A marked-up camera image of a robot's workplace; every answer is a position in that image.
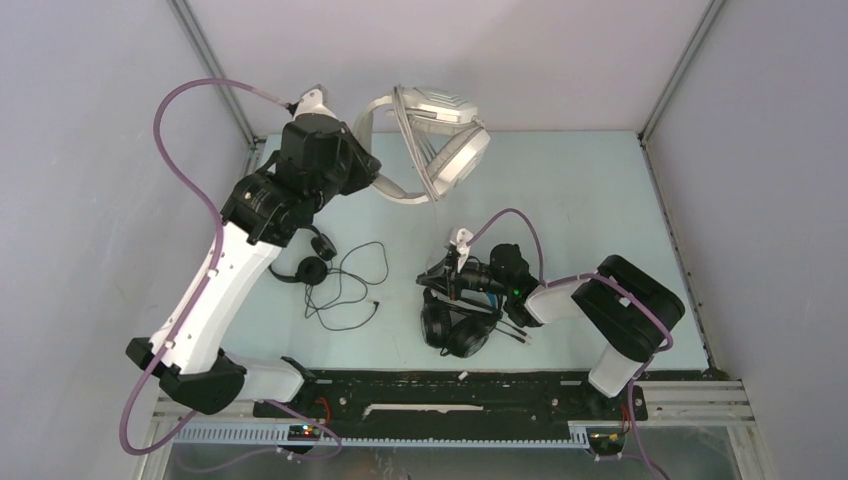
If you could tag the small black on-ear headphones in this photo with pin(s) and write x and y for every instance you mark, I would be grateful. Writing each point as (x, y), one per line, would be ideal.
(312, 270)

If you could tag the aluminium frame post right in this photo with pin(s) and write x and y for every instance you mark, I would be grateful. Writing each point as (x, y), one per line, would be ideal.
(689, 54)

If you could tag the white over-ear headphones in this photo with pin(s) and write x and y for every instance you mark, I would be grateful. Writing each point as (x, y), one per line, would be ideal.
(443, 134)

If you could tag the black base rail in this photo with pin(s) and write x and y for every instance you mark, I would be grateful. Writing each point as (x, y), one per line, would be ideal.
(471, 406)

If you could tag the black and blue gaming headset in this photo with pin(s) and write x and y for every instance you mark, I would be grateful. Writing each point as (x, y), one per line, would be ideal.
(455, 330)

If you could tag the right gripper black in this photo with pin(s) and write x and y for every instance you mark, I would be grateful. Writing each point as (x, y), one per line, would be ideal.
(439, 275)

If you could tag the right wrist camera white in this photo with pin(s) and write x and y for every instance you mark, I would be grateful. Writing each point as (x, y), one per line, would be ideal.
(458, 247)

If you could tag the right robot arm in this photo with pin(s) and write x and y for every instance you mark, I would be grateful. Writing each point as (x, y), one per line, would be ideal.
(633, 312)

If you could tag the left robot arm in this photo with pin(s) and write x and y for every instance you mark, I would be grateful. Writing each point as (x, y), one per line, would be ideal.
(318, 159)

